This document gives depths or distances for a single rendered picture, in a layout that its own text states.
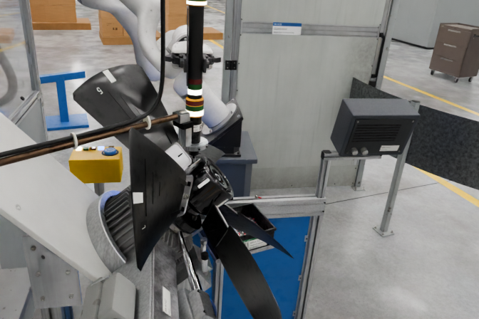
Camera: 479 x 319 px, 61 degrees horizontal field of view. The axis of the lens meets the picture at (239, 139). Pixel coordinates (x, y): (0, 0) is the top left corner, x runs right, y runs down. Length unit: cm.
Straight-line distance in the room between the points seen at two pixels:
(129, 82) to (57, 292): 50
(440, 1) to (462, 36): 306
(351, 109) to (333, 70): 159
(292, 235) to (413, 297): 113
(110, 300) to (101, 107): 40
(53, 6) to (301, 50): 785
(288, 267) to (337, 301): 71
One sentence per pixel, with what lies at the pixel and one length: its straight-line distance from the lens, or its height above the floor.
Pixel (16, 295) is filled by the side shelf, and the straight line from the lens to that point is 128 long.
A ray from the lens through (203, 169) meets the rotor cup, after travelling 92.
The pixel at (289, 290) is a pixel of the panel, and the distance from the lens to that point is 192.
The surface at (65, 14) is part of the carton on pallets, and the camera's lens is 1020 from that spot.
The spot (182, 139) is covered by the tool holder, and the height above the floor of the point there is 129.
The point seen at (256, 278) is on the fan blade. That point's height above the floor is 112.
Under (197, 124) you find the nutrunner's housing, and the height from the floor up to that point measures 133.
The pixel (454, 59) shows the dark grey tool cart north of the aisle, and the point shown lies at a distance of 778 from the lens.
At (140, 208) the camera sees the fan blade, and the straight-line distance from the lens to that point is 68.
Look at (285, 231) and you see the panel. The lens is 170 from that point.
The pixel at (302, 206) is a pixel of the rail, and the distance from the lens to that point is 163.
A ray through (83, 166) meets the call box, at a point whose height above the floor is 105.
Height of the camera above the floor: 170
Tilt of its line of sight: 24 degrees down
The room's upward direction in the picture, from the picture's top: 4 degrees clockwise
